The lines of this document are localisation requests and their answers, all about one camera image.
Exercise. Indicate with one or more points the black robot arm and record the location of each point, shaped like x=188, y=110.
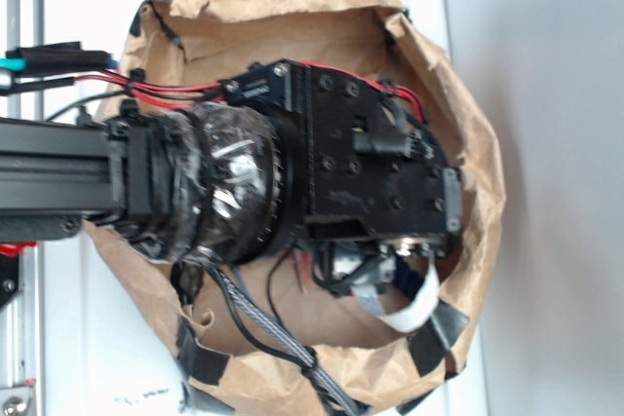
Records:
x=204, y=177

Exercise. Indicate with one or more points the orange spiral sea shell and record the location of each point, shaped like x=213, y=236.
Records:
x=303, y=266

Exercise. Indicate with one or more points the black bracket with bolts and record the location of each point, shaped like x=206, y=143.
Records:
x=9, y=271

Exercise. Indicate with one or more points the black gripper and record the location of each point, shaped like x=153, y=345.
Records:
x=358, y=160

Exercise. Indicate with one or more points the aluminium frame rail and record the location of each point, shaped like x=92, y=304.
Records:
x=22, y=323

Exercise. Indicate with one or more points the brown paper bag tray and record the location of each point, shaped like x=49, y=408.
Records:
x=185, y=42

